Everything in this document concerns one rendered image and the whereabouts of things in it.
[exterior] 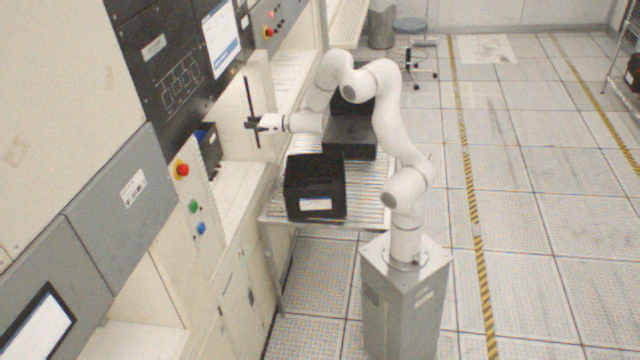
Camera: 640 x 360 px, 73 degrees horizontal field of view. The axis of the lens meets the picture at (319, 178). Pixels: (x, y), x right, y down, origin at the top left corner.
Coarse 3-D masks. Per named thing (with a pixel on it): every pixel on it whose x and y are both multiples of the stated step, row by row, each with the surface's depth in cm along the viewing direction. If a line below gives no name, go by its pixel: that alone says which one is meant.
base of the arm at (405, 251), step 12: (396, 228) 161; (420, 228) 161; (396, 240) 165; (408, 240) 162; (420, 240) 166; (384, 252) 175; (396, 252) 169; (408, 252) 166; (420, 252) 173; (396, 264) 170; (408, 264) 169; (420, 264) 169
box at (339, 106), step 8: (360, 64) 264; (336, 88) 252; (336, 96) 256; (336, 104) 259; (344, 104) 258; (352, 104) 257; (360, 104) 255; (368, 104) 254; (336, 112) 263; (344, 112) 261; (352, 112) 260; (360, 112) 259; (368, 112) 257
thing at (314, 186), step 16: (288, 160) 209; (304, 160) 209; (320, 160) 209; (336, 160) 209; (288, 176) 207; (304, 176) 215; (320, 176) 215; (336, 176) 215; (288, 192) 187; (304, 192) 187; (320, 192) 186; (336, 192) 186; (288, 208) 192; (304, 208) 192; (320, 208) 192; (336, 208) 192
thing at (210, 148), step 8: (200, 128) 203; (208, 128) 202; (208, 136) 194; (216, 136) 202; (200, 144) 187; (208, 144) 194; (216, 144) 202; (200, 152) 187; (208, 152) 195; (216, 152) 203; (208, 160) 195; (216, 160) 203; (208, 168) 195; (208, 176) 196
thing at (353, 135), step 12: (336, 120) 243; (348, 120) 242; (360, 120) 241; (324, 132) 235; (336, 132) 233; (348, 132) 232; (360, 132) 231; (372, 132) 230; (324, 144) 227; (336, 144) 225; (348, 144) 224; (360, 144) 223; (372, 144) 222; (348, 156) 229; (360, 156) 228; (372, 156) 226
